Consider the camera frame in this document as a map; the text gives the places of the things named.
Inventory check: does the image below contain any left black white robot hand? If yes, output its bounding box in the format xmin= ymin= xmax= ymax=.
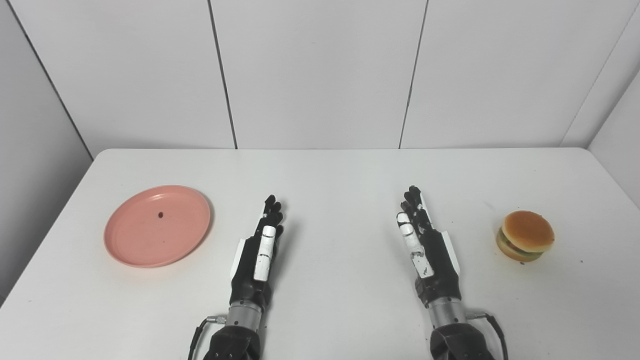
xmin=229 ymin=194 xmax=285 ymax=311

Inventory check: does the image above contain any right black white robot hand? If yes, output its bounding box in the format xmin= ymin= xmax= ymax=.
xmin=396 ymin=185 xmax=462 ymax=308

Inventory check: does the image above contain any toy hamburger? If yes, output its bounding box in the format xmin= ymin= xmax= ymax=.
xmin=495 ymin=210 xmax=556 ymax=263

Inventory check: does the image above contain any pink round plate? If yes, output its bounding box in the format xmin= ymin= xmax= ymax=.
xmin=103 ymin=185 xmax=212 ymax=269

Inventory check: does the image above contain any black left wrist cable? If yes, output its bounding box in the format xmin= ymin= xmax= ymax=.
xmin=187 ymin=314 xmax=228 ymax=360

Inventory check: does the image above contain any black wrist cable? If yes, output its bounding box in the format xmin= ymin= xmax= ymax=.
xmin=187 ymin=314 xmax=228 ymax=360
xmin=466 ymin=311 xmax=510 ymax=360

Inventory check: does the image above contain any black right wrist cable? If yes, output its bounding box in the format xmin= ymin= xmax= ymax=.
xmin=466 ymin=311 xmax=510 ymax=360

